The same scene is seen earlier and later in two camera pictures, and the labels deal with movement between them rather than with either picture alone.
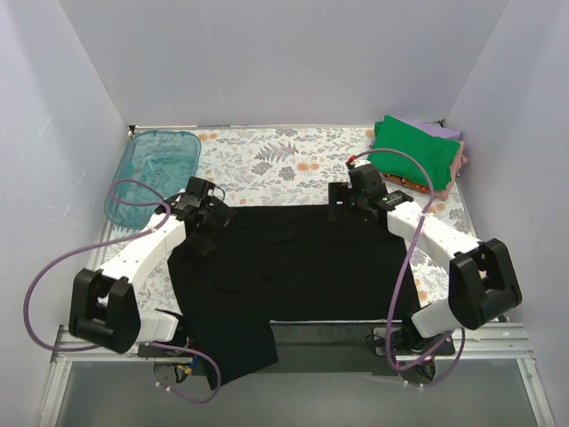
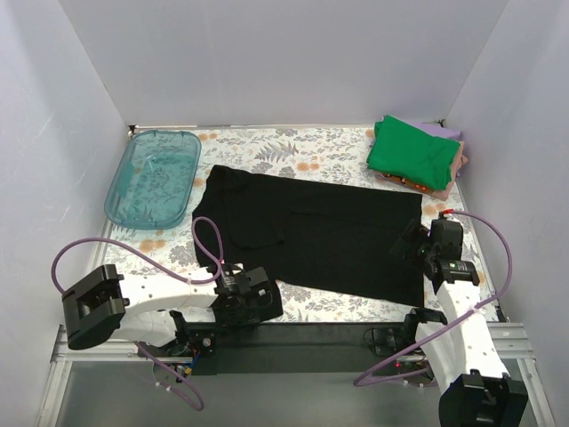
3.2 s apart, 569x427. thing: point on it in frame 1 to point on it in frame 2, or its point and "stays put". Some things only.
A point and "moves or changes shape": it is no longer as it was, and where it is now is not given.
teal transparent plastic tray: (167, 160) stays put
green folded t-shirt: (436, 155) stays put
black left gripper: (212, 227) to (265, 295)
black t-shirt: (290, 263) moves or changes shape
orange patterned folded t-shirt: (422, 188) stays put
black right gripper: (340, 201) to (412, 237)
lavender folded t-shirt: (436, 129) stays put
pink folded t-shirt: (460, 160) stays put
